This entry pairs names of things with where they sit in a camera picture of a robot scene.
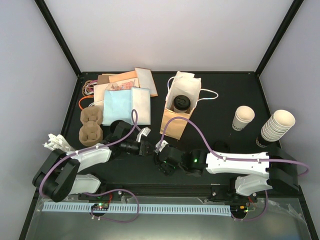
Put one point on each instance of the tall white cup stack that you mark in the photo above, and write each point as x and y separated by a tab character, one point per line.
275	128

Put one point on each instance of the stack of black lids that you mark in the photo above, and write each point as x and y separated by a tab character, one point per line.
221	146

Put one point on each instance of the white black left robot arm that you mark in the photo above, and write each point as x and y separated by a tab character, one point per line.
59	176

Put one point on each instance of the single white paper cup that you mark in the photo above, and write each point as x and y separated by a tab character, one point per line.
177	110

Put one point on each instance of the light blue cable duct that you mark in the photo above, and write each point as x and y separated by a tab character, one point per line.
121	208

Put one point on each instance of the short white cup stack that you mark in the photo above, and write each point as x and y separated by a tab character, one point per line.
243	116

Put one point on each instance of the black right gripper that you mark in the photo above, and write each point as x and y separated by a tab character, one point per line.
165	169

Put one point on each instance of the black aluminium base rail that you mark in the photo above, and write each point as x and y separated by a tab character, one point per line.
217	192

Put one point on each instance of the remaining black paper cup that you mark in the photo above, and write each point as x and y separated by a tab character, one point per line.
113	125

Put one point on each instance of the black enclosure frame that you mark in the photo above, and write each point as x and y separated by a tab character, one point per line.
69	121

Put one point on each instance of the brown white flat paper bag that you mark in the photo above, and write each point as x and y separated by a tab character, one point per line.
146	80

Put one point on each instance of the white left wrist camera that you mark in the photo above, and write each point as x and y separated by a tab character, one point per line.
144	132

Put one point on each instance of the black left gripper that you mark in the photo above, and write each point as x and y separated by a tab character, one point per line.
144	147

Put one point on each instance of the brown paper takeout bag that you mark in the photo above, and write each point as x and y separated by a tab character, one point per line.
183	83

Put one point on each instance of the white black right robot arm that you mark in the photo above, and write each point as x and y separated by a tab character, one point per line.
255	172

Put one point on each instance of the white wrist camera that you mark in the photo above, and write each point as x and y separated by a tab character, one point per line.
160	146
144	132

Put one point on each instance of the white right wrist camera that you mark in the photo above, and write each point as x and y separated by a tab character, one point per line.
160	146

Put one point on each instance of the black plastic cup lid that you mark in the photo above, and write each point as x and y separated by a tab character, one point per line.
182	102

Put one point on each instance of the bundle of bag handles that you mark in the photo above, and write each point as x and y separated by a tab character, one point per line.
87	91

